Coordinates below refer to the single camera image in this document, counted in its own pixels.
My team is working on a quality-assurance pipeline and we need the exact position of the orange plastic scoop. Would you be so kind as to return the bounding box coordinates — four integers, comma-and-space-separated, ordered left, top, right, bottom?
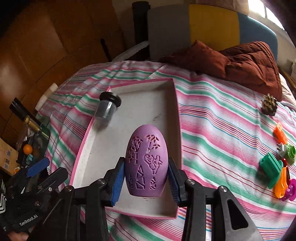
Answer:
274, 167, 288, 199

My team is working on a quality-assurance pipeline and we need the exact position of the purple carved egg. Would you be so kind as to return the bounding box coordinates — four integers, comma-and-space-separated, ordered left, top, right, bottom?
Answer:
125, 125, 168, 198

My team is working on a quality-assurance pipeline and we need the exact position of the green plastic holder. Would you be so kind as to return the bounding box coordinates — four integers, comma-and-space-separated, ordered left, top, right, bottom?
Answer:
259, 152, 283, 189

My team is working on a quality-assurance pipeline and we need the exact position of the magenta plastic funnel cup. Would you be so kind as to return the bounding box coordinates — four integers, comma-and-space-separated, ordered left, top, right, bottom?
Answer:
281, 179, 296, 201

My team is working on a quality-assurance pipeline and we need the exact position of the brown pine cone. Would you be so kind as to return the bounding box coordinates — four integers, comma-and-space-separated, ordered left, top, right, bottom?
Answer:
261, 93, 278, 116

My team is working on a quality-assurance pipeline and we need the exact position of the rust brown quilted blanket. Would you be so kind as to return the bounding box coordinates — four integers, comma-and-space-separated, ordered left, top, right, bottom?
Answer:
159, 41, 282, 101

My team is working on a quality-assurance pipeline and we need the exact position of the orange cube block toy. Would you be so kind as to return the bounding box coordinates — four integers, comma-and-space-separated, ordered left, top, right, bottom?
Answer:
273, 123, 288, 145

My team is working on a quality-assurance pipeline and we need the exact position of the orange fruit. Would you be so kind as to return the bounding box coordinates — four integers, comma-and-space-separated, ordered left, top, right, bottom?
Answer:
23, 144, 33, 155

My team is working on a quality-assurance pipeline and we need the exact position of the green plug-in device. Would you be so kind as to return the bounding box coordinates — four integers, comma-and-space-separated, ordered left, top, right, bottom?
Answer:
277, 143, 295, 166

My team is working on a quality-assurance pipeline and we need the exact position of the white tray with pink rim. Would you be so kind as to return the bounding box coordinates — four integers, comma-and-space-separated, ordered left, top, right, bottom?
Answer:
70, 78, 183, 219

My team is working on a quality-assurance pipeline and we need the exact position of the dark bottle with gold neck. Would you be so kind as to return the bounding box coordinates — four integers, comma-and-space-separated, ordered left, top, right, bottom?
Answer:
10, 98, 50, 140

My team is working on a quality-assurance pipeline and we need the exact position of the clear jar with black lid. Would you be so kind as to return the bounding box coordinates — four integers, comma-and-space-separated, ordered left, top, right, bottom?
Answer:
95, 91, 121, 121

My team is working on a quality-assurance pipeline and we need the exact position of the grey yellow blue headboard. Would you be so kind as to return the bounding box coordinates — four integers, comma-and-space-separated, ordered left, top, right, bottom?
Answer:
148, 4, 278, 60

